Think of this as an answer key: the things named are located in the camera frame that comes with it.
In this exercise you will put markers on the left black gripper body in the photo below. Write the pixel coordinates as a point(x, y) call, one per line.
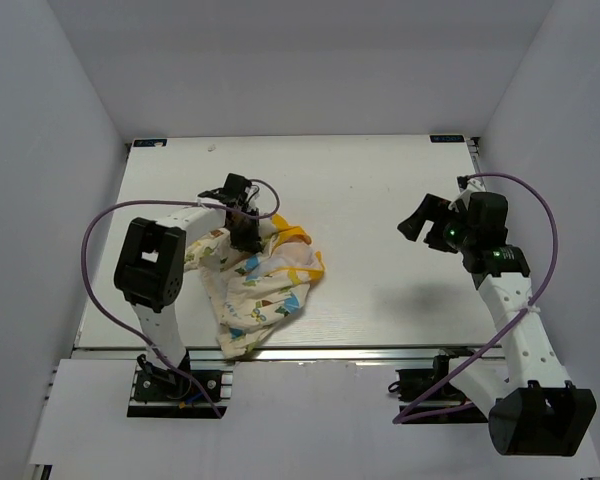
point(247, 219)

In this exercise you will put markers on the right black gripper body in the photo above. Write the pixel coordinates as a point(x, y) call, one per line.
point(458, 234)

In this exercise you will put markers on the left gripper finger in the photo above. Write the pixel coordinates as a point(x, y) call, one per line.
point(253, 242)
point(239, 231)

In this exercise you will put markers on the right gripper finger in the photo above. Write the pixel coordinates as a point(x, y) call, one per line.
point(428, 210)
point(435, 238)

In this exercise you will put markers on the cream printed baby jacket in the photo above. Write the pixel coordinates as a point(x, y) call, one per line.
point(251, 294)

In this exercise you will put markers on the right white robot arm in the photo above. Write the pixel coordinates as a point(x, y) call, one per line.
point(537, 410)

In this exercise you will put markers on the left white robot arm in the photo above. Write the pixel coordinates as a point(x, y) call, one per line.
point(150, 268)

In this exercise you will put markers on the right blue corner label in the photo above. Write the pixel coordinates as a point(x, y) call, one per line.
point(446, 138)

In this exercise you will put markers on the blue corner label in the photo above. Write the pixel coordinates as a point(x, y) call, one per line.
point(446, 138)
point(149, 143)

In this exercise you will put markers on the left blue corner label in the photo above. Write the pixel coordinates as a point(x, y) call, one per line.
point(149, 143)

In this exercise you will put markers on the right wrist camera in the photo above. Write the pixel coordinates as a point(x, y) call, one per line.
point(467, 186)

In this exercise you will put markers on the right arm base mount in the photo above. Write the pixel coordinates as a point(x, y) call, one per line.
point(447, 405)

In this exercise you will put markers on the aluminium table front rail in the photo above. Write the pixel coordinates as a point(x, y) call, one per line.
point(293, 354)

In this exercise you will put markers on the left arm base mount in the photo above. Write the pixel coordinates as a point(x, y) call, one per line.
point(157, 393)

